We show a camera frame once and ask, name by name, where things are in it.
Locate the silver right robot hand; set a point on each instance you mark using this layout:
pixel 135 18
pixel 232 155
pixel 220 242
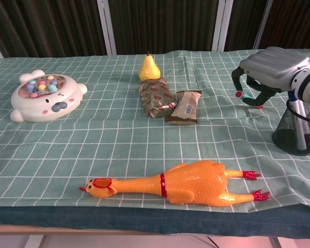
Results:
pixel 273 67

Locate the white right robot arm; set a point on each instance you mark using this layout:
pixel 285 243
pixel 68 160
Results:
pixel 308 85

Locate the white marker with blue cap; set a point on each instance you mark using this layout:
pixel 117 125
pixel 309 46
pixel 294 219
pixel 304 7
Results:
pixel 300 109

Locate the black mesh pen holder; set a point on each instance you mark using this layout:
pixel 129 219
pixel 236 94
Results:
pixel 285 137

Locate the beige snack bar wrapper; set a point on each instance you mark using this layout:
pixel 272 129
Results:
pixel 187 103

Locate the green printed snack package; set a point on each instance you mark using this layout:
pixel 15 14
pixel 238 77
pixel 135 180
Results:
pixel 155 98

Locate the dark folding screen, white frames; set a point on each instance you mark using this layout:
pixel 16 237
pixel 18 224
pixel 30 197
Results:
pixel 157 25

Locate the yellow pear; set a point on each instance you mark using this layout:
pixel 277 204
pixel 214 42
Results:
pixel 149 69

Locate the yellow rubber chicken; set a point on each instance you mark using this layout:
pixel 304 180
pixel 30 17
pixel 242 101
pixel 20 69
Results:
pixel 196 183

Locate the green checked tablecloth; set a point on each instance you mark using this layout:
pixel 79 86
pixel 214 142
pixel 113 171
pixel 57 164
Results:
pixel 93 142

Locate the white seal toy game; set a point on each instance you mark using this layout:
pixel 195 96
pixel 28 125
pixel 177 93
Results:
pixel 41 108

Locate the dark blue under cloth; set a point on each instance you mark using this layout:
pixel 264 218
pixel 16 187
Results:
pixel 93 219

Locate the wooden table edge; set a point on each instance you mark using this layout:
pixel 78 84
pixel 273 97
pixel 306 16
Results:
pixel 28 229

